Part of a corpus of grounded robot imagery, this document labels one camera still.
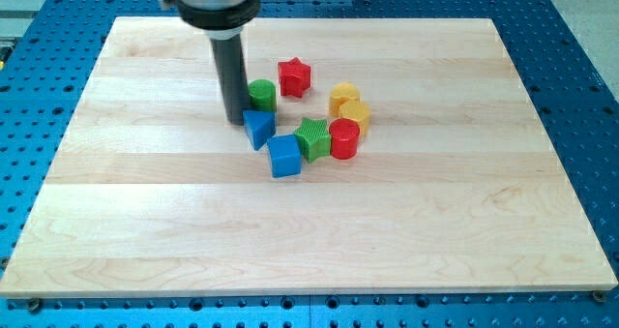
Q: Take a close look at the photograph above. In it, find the red cylinder block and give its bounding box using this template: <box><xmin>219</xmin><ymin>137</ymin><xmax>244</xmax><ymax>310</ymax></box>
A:
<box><xmin>329</xmin><ymin>118</ymin><xmax>360</xmax><ymax>160</ymax></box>

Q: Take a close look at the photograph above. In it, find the blue cube block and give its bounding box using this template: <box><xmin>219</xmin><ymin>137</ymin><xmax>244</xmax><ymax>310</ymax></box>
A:
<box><xmin>267</xmin><ymin>134</ymin><xmax>302</xmax><ymax>178</ymax></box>

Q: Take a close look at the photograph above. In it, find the green star block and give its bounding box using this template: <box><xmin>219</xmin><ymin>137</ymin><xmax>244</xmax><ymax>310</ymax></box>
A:
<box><xmin>294</xmin><ymin>117</ymin><xmax>332</xmax><ymax>163</ymax></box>

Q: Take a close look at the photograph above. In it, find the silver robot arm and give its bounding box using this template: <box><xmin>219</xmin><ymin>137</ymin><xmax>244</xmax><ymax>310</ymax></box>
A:
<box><xmin>158</xmin><ymin>0</ymin><xmax>261</xmax><ymax>41</ymax></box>

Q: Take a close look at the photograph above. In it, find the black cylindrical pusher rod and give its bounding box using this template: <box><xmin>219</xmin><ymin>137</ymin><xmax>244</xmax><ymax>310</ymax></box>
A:
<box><xmin>210</xmin><ymin>35</ymin><xmax>251</xmax><ymax>126</ymax></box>

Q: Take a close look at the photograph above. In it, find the red star block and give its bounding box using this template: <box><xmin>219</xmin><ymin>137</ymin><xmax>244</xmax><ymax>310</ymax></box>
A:
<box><xmin>278</xmin><ymin>57</ymin><xmax>311</xmax><ymax>99</ymax></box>

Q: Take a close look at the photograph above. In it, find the green cylinder block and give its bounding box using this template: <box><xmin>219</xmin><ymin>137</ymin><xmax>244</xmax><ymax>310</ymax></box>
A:
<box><xmin>248</xmin><ymin>79</ymin><xmax>277</xmax><ymax>112</ymax></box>

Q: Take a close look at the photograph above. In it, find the yellow cylinder block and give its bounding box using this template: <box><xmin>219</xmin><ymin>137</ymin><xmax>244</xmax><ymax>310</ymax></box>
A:
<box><xmin>339</xmin><ymin>101</ymin><xmax>371</xmax><ymax>136</ymax></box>
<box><xmin>329</xmin><ymin>82</ymin><xmax>361</xmax><ymax>117</ymax></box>

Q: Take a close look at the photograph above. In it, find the light wooden board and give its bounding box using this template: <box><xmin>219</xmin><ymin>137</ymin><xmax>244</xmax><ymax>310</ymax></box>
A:
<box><xmin>1</xmin><ymin>16</ymin><xmax>617</xmax><ymax>298</ymax></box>

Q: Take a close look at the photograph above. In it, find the yellow cylinder block rear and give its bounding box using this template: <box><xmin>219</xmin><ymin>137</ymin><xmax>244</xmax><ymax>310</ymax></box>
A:
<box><xmin>329</xmin><ymin>82</ymin><xmax>361</xmax><ymax>117</ymax></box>

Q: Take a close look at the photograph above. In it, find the blue triangle block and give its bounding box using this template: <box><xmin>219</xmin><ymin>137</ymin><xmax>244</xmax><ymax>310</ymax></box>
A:
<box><xmin>243</xmin><ymin>110</ymin><xmax>276</xmax><ymax>151</ymax></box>

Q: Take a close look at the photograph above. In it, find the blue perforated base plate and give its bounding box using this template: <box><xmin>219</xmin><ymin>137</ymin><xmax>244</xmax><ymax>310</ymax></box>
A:
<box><xmin>1</xmin><ymin>0</ymin><xmax>618</xmax><ymax>327</ymax></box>

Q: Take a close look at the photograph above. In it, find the yellow cylinder block front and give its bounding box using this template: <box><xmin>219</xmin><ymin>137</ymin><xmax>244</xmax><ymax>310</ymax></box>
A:
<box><xmin>339</xmin><ymin>101</ymin><xmax>371</xmax><ymax>136</ymax></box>

